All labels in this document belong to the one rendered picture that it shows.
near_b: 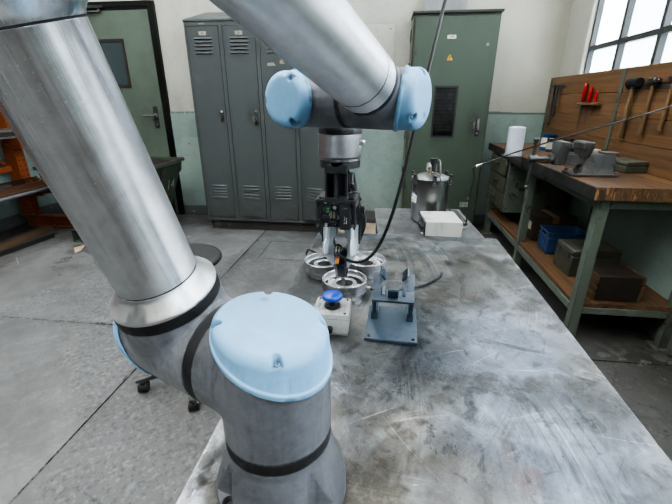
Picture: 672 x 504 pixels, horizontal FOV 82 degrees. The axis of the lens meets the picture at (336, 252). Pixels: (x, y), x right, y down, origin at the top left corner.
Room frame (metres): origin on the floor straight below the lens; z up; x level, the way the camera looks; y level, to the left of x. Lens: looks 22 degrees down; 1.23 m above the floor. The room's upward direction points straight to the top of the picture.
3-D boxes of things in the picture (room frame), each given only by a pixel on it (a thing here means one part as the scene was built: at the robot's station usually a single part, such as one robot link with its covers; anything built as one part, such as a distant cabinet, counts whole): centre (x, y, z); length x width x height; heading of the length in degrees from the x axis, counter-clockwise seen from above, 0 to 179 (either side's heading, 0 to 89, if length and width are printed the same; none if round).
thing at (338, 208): (0.69, -0.01, 1.07); 0.09 x 0.08 x 0.12; 170
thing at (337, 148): (0.69, -0.01, 1.15); 0.08 x 0.08 x 0.05
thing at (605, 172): (2.70, -1.52, 0.71); 2.01 x 0.82 x 1.41; 173
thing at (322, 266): (0.93, 0.03, 0.82); 0.10 x 0.10 x 0.04
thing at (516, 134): (2.83, -1.27, 0.96); 0.12 x 0.11 x 0.20; 83
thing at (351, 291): (0.81, -0.02, 0.82); 0.10 x 0.10 x 0.04
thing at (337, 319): (0.67, 0.01, 0.82); 0.08 x 0.07 x 0.05; 173
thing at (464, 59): (3.77, -1.01, 0.96); 0.73 x 0.34 x 1.92; 83
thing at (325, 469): (0.33, 0.06, 0.85); 0.15 x 0.15 x 0.10
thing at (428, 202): (1.72, -0.45, 0.83); 0.41 x 0.19 x 0.30; 177
